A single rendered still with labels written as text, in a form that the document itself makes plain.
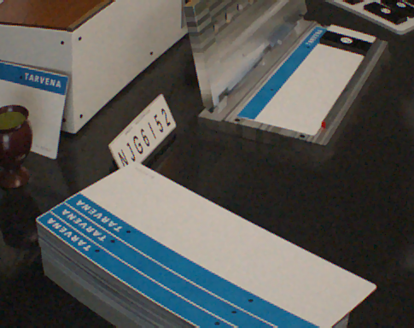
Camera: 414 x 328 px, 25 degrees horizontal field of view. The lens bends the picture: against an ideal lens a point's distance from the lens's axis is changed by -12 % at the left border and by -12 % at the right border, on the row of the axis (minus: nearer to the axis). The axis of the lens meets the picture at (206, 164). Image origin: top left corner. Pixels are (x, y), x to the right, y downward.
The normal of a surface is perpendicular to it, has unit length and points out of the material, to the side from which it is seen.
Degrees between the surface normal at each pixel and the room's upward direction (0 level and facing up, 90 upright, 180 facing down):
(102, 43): 90
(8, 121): 0
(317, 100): 0
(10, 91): 69
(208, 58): 79
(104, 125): 0
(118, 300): 90
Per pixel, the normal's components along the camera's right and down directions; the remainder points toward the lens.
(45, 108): -0.45, 0.14
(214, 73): 0.89, 0.06
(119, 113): 0.00, -0.84
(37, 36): -0.42, 0.49
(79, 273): -0.68, 0.39
